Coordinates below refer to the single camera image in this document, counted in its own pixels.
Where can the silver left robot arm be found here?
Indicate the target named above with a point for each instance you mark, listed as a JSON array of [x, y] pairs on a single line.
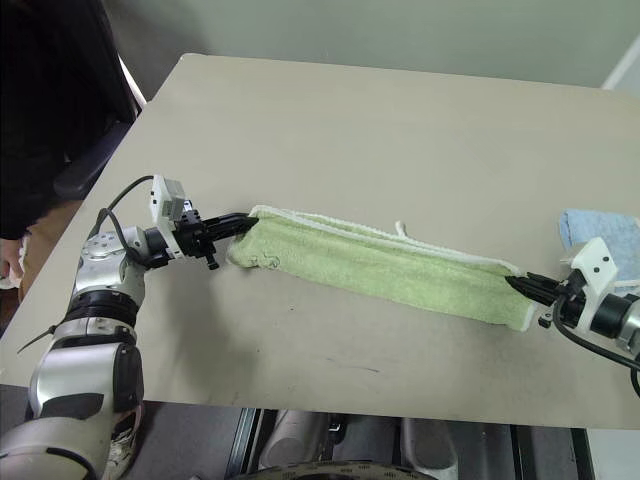
[[85, 360]]

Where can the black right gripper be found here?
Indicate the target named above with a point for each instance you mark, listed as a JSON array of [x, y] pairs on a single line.
[[570, 300]]

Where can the dark chair backrest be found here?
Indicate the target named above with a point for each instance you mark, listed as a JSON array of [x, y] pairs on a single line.
[[127, 75]]

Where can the green terry towel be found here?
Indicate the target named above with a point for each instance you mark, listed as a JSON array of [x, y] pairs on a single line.
[[380, 265]]

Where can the person in black jacket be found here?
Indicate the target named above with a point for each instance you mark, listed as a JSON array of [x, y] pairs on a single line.
[[45, 100]]

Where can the blue folded towel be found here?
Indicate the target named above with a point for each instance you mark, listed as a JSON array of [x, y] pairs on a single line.
[[600, 230]]

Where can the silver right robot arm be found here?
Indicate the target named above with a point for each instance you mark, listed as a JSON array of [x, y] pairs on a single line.
[[622, 317]]

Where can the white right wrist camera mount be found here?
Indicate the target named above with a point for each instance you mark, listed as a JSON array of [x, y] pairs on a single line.
[[597, 265]]

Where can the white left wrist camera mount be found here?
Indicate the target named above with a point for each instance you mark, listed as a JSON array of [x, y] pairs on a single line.
[[164, 200]]

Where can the dark blue chair armrest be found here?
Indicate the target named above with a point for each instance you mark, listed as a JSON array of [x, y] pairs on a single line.
[[90, 162]]

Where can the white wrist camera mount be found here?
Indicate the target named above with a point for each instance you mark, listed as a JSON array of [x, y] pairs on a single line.
[[164, 200], [597, 265]]

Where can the grey rounded shape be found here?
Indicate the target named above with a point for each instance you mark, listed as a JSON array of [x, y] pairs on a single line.
[[430, 445], [292, 440]]

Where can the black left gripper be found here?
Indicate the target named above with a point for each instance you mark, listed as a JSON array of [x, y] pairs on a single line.
[[192, 240]]

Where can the black table frame bar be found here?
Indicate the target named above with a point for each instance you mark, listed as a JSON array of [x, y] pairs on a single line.
[[242, 442], [550, 452]]

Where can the white worn sneaker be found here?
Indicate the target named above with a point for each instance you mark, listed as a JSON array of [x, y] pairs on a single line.
[[124, 440]]

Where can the person's bare hand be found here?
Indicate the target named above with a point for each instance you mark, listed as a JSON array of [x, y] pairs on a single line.
[[11, 257]]

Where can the white patterned cloth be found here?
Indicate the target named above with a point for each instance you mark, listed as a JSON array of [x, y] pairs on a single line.
[[10, 284]]

